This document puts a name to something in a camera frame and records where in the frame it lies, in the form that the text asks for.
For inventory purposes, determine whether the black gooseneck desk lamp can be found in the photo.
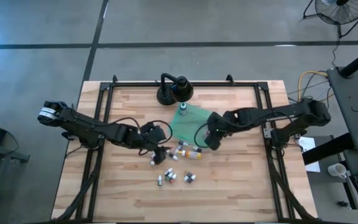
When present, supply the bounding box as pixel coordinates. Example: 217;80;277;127
156;72;195;106

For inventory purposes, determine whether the black desk beam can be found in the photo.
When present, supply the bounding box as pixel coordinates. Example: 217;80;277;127
301;132;354;166

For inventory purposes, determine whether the white mug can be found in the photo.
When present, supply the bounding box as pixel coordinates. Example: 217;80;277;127
327;162;348;180

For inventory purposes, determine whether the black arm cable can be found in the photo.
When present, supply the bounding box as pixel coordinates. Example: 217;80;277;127
193;123;211;149
103;116;173;156

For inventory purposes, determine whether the white paper sheet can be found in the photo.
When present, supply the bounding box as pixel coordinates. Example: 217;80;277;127
298;136;321;173

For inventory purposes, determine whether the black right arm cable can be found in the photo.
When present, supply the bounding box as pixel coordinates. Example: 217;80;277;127
193;123;211;149

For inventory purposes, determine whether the large yellow food coloring bottle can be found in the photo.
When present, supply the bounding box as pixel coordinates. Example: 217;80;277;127
180;149;203;160

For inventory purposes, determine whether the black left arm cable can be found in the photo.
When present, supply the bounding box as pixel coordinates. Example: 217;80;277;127
103;116;173;156

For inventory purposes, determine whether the black floor fan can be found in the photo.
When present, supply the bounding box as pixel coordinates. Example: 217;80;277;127
303;0;358;38

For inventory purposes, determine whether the grey side desk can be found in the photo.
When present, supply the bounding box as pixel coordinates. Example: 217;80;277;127
326;65;358;153

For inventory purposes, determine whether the yellow cable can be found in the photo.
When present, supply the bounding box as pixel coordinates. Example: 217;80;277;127
296;70;329;103

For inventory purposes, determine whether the translucent teal plastic bin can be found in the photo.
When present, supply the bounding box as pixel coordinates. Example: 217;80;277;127
169;102;214;149

